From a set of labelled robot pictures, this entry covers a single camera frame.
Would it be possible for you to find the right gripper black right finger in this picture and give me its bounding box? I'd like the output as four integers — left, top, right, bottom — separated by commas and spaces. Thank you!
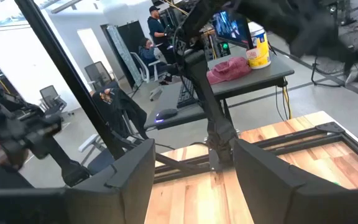
232, 138, 358, 224

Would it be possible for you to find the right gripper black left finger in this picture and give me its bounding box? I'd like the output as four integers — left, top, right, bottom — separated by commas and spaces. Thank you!
0, 138, 157, 224

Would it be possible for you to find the black floor fan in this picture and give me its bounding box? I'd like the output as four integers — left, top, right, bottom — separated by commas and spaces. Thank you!
311, 30, 358, 89

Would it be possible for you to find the yellow wipes container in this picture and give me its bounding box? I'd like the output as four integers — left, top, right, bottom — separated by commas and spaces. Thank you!
246, 22, 272, 70

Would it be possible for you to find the dark grey computer desk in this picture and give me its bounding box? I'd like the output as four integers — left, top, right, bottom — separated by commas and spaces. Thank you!
144, 52, 295, 131

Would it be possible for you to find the computer monitor with blue screen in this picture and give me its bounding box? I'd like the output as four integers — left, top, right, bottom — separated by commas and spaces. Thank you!
211, 11, 254, 50

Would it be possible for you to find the pink cloth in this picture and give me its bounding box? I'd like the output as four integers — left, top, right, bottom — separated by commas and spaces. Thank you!
206, 56, 252, 85

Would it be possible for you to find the office chair with black jacket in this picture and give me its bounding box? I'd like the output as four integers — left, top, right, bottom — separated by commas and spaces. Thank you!
78, 88, 150, 175

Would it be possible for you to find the black mesh office chair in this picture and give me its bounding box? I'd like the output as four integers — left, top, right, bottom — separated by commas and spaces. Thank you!
39, 85, 74, 121
84, 61, 119, 91

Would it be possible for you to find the black computer mouse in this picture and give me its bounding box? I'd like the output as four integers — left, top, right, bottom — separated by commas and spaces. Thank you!
155, 108, 178, 123

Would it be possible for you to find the black keyboard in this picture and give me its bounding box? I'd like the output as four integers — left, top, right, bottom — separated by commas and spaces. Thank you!
177, 76, 198, 109

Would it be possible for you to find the white office chair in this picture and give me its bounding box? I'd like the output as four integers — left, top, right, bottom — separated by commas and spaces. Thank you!
130, 51, 167, 102

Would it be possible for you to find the person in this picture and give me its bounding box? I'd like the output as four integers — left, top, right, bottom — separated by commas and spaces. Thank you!
147, 5, 180, 65
138, 37, 180, 85

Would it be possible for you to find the black aluminium table frame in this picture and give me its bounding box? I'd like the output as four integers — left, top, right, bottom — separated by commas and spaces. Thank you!
153, 122, 358, 184

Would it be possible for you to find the black overhead gantry frame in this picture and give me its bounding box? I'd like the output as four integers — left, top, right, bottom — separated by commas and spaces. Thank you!
13, 0, 127, 160

